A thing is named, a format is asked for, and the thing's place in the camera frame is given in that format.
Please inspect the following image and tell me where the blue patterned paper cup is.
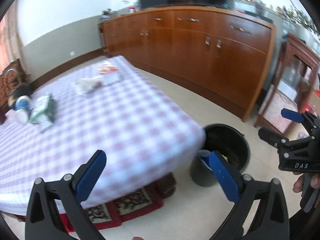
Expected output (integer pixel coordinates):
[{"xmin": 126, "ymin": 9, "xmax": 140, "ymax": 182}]
[{"xmin": 15, "ymin": 95, "xmax": 31, "ymax": 124}]

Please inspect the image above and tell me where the potted plant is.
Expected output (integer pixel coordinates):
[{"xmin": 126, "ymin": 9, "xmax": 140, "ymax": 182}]
[{"xmin": 100, "ymin": 8, "xmax": 116, "ymax": 22}]

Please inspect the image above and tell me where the green white carton box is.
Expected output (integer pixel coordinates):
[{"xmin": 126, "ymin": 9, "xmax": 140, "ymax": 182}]
[{"xmin": 29, "ymin": 93, "xmax": 57, "ymax": 133}]

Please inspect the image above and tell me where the white crumpled paper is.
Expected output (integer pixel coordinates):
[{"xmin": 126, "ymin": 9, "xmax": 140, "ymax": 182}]
[{"xmin": 96, "ymin": 62, "xmax": 123, "ymax": 86}]

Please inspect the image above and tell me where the black trash bucket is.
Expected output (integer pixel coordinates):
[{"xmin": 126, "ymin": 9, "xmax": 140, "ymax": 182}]
[{"xmin": 190, "ymin": 124, "xmax": 251, "ymax": 187}]

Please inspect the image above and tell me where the black cast iron teapot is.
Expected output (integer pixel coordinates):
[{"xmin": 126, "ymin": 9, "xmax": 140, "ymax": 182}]
[{"xmin": 4, "ymin": 68, "xmax": 32, "ymax": 110}]

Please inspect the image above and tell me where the checkered tablecloth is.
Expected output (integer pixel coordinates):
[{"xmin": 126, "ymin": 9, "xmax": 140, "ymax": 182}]
[{"xmin": 1, "ymin": 56, "xmax": 204, "ymax": 216}]

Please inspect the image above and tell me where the person's right hand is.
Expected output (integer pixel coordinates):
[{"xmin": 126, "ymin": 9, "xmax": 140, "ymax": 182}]
[{"xmin": 292, "ymin": 173, "xmax": 320, "ymax": 193}]

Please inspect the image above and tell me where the white tissue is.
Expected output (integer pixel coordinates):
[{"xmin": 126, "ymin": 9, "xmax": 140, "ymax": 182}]
[{"xmin": 72, "ymin": 76, "xmax": 103, "ymax": 96}]

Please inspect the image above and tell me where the wooden carved sofa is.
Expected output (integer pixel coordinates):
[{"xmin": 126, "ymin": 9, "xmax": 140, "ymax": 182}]
[{"xmin": 0, "ymin": 59, "xmax": 27, "ymax": 113}]

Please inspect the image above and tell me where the patterned curtain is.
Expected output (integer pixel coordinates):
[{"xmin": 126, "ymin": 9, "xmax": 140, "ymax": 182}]
[{"xmin": 0, "ymin": 16, "xmax": 15, "ymax": 73}]

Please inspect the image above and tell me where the wooden side stand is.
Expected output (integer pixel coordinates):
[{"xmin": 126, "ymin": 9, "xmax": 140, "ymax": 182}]
[{"xmin": 254, "ymin": 34, "xmax": 319, "ymax": 135}]

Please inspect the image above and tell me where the wooden sideboard cabinet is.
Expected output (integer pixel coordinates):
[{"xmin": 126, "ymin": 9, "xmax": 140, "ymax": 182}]
[{"xmin": 99, "ymin": 5, "xmax": 276, "ymax": 121}]

